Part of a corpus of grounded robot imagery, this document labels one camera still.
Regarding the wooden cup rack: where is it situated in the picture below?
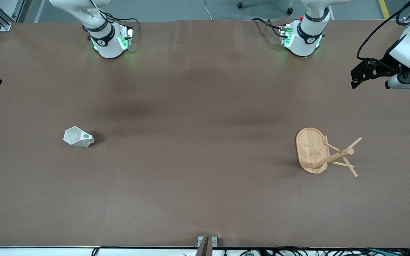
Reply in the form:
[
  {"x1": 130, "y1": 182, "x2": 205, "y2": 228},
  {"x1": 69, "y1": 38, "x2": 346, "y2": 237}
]
[{"x1": 295, "y1": 127, "x2": 363, "y2": 177}]

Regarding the black left base cable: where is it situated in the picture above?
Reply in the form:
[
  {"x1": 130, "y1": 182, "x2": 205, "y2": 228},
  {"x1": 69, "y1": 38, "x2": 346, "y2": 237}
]
[{"x1": 251, "y1": 17, "x2": 284, "y2": 39}]

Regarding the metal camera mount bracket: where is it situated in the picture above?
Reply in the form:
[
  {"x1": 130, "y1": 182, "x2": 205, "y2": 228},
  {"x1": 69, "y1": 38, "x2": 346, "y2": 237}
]
[{"x1": 197, "y1": 236, "x2": 218, "y2": 256}]

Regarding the brown table cover sheet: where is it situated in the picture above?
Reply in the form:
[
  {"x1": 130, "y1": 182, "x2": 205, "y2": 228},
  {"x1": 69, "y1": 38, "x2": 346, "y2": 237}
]
[{"x1": 0, "y1": 20, "x2": 410, "y2": 248}]

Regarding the black cable bundle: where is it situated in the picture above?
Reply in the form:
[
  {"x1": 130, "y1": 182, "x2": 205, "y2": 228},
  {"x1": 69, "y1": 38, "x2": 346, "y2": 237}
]
[{"x1": 223, "y1": 246, "x2": 410, "y2": 256}]

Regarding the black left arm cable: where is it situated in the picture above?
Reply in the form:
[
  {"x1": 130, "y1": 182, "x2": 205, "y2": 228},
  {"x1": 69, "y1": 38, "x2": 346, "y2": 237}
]
[{"x1": 356, "y1": 0, "x2": 410, "y2": 62}]

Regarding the white faceted cup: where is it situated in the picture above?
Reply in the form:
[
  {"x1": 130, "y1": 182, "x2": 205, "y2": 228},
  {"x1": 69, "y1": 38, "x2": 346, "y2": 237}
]
[{"x1": 63, "y1": 126, "x2": 95, "y2": 148}]

